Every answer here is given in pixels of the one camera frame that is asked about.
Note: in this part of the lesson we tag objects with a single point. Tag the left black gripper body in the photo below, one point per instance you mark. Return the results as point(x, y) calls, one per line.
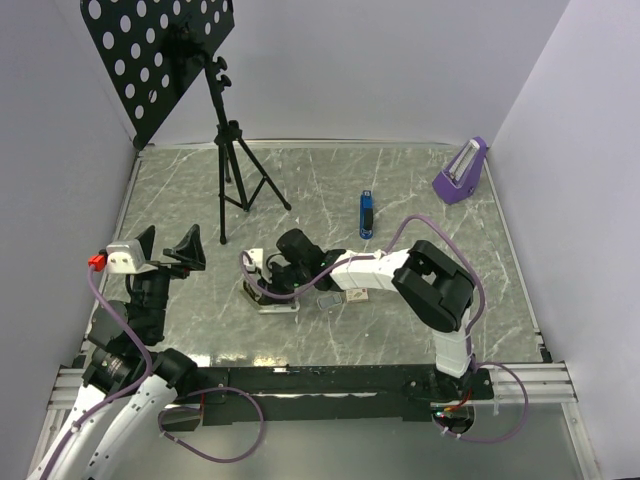
point(152, 289)

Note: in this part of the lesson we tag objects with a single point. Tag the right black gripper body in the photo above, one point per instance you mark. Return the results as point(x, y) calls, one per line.
point(287, 275)

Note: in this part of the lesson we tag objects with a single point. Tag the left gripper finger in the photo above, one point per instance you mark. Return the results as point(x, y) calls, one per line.
point(189, 252)
point(146, 240)

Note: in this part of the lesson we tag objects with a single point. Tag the silver staple tray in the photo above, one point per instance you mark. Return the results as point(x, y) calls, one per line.
point(329, 301)

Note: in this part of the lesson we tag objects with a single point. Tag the beige white stapler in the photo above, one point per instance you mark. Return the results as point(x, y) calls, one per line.
point(265, 305)

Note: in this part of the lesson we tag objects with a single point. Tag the small white staple box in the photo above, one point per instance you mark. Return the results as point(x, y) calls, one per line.
point(356, 295)

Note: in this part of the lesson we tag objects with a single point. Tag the blue black stapler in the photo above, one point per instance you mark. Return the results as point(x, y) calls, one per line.
point(366, 215)

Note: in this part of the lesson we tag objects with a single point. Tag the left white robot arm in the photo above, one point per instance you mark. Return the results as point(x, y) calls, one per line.
point(124, 382)

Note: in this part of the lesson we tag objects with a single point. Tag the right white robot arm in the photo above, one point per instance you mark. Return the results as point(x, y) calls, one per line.
point(436, 288)

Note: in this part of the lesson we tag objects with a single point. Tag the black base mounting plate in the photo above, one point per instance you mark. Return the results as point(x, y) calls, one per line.
point(306, 393)

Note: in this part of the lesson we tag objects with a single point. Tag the purple metronome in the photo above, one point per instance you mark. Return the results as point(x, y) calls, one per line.
point(459, 179)

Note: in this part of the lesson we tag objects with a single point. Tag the black perforated music stand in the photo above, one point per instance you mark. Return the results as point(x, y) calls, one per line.
point(153, 52)

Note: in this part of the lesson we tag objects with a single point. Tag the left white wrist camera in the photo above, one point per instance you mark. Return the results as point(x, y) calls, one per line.
point(122, 258)

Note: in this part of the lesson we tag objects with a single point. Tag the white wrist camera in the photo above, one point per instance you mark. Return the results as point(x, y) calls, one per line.
point(122, 258)
point(253, 260)

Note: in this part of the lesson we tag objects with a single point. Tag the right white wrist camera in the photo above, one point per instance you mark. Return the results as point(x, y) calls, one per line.
point(253, 260)

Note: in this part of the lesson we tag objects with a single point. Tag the aluminium rail frame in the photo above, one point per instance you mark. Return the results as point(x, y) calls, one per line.
point(519, 383)

